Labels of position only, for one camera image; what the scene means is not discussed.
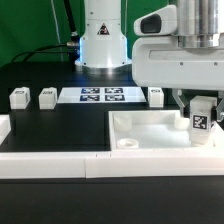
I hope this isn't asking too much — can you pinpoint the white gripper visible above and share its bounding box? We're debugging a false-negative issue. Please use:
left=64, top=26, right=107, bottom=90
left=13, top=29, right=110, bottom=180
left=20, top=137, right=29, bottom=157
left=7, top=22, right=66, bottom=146
left=132, top=4, right=224, bottom=122

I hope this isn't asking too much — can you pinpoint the white square table top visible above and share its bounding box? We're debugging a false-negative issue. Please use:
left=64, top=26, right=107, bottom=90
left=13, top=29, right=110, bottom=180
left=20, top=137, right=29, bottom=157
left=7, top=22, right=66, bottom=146
left=108, top=110, right=224, bottom=158

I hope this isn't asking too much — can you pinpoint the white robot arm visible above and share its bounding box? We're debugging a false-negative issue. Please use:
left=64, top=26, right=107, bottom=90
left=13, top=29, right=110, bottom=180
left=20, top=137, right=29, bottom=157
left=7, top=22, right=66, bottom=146
left=76, top=0, right=224, bottom=121

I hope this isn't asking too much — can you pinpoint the white U-shaped obstacle fence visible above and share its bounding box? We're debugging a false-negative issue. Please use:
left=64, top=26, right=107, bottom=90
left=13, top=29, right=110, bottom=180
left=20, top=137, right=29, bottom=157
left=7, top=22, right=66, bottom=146
left=0, top=112, right=224, bottom=180

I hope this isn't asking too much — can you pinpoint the white marker sheet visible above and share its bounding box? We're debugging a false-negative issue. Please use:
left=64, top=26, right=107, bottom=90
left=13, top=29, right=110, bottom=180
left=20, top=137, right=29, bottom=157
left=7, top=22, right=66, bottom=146
left=58, top=87, right=146, bottom=104

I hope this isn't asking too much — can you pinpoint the black upright cable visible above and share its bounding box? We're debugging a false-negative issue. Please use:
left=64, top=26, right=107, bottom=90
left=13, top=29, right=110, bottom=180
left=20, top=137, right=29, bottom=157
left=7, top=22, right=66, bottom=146
left=63, top=0, right=80, bottom=38

